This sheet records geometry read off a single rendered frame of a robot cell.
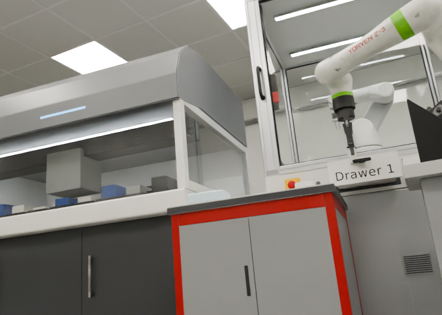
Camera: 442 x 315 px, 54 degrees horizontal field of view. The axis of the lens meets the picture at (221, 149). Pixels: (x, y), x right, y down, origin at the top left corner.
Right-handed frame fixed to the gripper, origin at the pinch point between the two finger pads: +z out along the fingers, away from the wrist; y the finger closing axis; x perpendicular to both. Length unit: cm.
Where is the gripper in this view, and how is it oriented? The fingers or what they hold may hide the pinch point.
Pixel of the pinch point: (352, 156)
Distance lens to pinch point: 191.1
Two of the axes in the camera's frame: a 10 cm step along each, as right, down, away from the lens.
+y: -3.4, -2.3, -9.1
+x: 9.4, -1.7, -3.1
